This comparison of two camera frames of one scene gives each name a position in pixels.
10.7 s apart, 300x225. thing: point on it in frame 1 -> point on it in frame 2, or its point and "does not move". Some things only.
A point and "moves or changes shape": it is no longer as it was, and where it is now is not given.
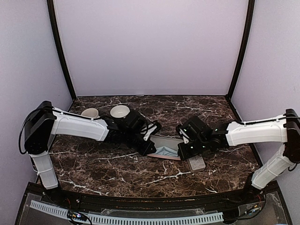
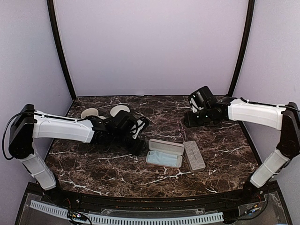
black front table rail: (145, 203) does not move
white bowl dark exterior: (119, 111) does not move
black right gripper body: (187, 153) -> (203, 119)
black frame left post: (56, 39) does not move
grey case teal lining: (197, 163) does not move
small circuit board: (76, 215) does not move
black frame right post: (250, 12) does not move
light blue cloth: (165, 151) -> (158, 157)
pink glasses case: (166, 147) moves or changes shape
